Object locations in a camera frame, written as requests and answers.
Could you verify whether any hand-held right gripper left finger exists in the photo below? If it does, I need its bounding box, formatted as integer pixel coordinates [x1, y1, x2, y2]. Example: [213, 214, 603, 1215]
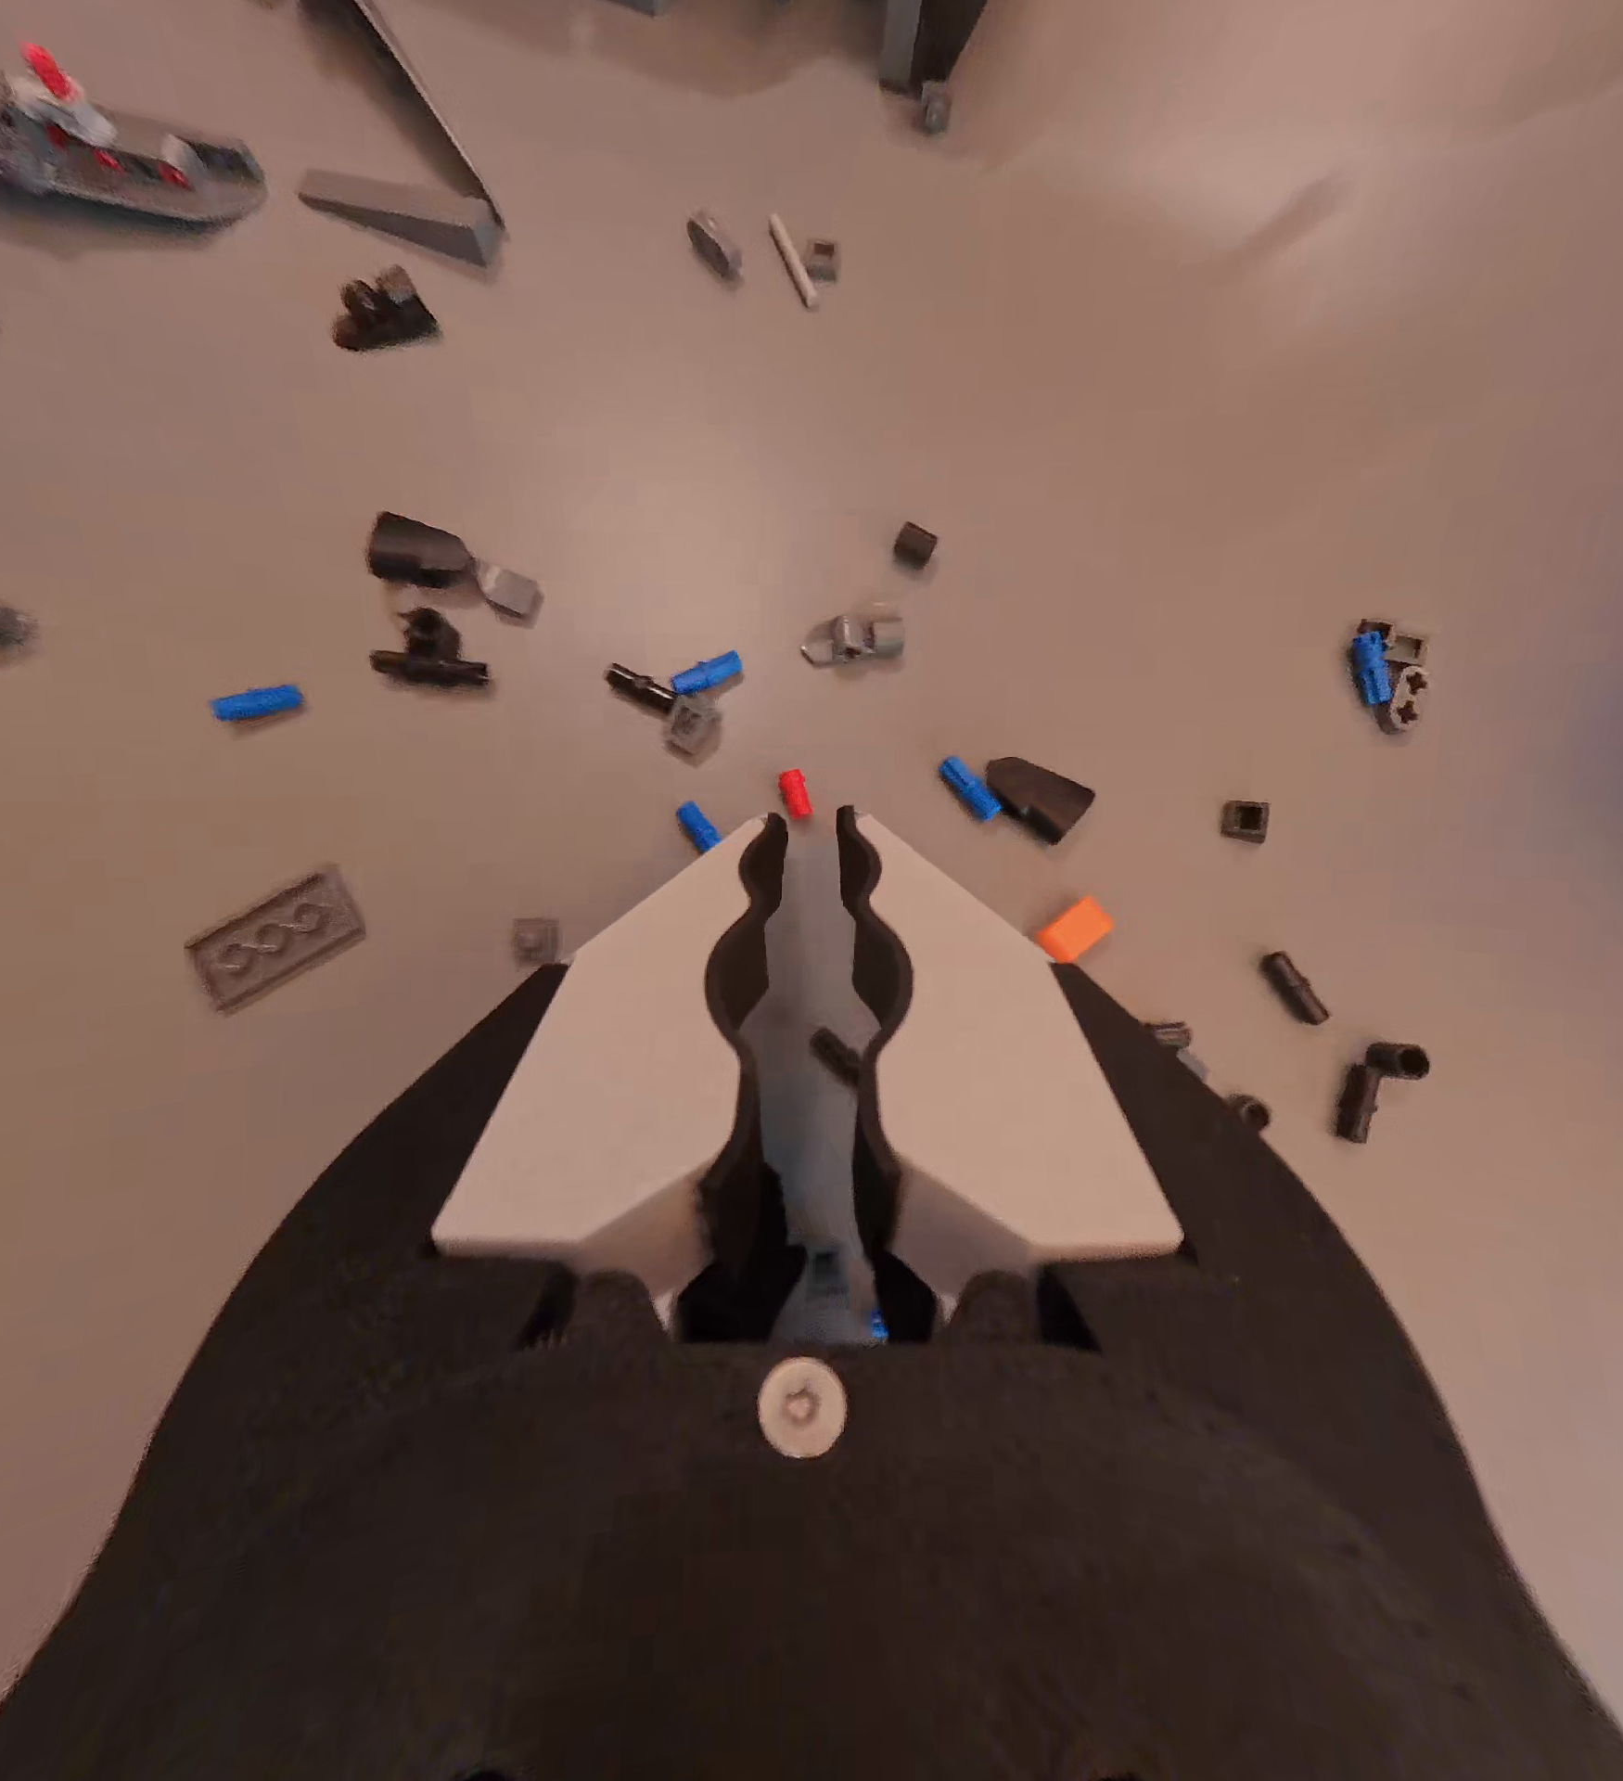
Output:
[433, 813, 806, 1340]

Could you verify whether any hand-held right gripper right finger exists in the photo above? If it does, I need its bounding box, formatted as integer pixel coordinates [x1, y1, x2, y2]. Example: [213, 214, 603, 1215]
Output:
[834, 804, 1186, 1337]

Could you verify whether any grey beam sub-assembly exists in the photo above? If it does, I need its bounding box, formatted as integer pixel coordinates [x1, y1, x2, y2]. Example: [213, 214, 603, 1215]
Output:
[0, 41, 267, 228]

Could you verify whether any toy car model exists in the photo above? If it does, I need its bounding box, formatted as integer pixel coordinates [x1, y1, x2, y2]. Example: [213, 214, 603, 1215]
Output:
[873, 0, 995, 97]

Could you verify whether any orange toy piece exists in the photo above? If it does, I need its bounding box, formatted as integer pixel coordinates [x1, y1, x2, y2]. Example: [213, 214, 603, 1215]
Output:
[1034, 893, 1116, 965]

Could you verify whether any black curved slope piece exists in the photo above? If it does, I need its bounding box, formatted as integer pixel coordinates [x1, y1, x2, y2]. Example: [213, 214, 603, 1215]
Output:
[984, 754, 1098, 847]

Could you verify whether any dark grey rectangular plate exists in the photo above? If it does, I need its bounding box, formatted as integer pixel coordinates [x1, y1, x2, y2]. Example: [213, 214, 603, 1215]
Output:
[185, 864, 369, 1015]

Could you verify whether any black angled connector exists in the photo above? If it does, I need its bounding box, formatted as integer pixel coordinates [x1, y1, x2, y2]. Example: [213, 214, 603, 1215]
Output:
[1334, 1040, 1433, 1146]

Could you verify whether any black cross-shaped connector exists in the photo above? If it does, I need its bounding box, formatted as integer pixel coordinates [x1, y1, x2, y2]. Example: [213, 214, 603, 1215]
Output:
[369, 608, 490, 688]

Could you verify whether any grey curved panel piece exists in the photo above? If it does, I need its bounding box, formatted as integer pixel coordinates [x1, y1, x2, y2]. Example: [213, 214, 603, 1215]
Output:
[799, 605, 907, 669]

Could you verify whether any blue pin with dark connector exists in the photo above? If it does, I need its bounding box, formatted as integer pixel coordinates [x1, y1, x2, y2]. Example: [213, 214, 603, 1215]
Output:
[1349, 619, 1433, 735]

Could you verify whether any dark grey toy piece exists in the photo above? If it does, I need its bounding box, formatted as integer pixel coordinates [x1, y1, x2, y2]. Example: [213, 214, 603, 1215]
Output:
[366, 512, 542, 622]

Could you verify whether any black rounded piece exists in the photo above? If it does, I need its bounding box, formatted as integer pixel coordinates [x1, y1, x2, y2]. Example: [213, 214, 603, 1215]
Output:
[331, 268, 442, 351]

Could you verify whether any grey triangular panel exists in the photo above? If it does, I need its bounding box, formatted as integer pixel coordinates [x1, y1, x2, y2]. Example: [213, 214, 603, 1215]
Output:
[337, 0, 508, 225]

